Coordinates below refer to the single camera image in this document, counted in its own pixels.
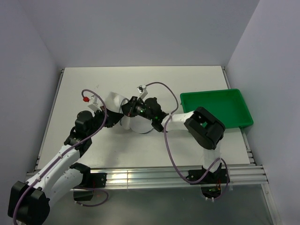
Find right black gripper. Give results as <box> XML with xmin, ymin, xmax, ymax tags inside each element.
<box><xmin>117</xmin><ymin>96</ymin><xmax>154</xmax><ymax>121</ymax></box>

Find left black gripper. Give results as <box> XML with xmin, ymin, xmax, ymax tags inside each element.
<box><xmin>87</xmin><ymin>105</ymin><xmax>124</xmax><ymax>137</ymax></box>

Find white garments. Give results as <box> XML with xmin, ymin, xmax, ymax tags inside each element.
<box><xmin>105</xmin><ymin>92</ymin><xmax>126</xmax><ymax>113</ymax></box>

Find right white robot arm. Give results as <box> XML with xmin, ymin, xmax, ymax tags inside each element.
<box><xmin>121</xmin><ymin>97</ymin><xmax>225</xmax><ymax>183</ymax></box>

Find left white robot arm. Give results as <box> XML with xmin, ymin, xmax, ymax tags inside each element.
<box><xmin>7</xmin><ymin>107</ymin><xmax>124</xmax><ymax>225</ymax></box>

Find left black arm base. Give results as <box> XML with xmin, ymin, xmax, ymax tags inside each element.
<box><xmin>76</xmin><ymin>172</ymin><xmax>107</xmax><ymax>188</ymax></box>

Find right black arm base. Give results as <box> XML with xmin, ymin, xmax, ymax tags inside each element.
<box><xmin>186</xmin><ymin>168</ymin><xmax>230</xmax><ymax>185</ymax></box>

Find green plastic bin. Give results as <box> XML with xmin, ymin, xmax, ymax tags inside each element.
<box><xmin>180</xmin><ymin>89</ymin><xmax>254</xmax><ymax>129</ymax></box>

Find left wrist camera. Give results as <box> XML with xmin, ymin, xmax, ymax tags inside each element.
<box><xmin>82</xmin><ymin>95</ymin><xmax>103</xmax><ymax>112</ymax></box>

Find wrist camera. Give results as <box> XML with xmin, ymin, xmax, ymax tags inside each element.
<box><xmin>82</xmin><ymin>95</ymin><xmax>103</xmax><ymax>112</ymax></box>
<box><xmin>137</xmin><ymin>85</ymin><xmax>148</xmax><ymax>100</ymax></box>

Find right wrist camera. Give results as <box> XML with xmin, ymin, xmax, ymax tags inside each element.
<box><xmin>137</xmin><ymin>85</ymin><xmax>148</xmax><ymax>100</ymax></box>

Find aluminium mounting rail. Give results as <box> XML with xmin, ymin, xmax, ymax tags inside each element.
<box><xmin>25</xmin><ymin>164</ymin><xmax>269</xmax><ymax>193</ymax></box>

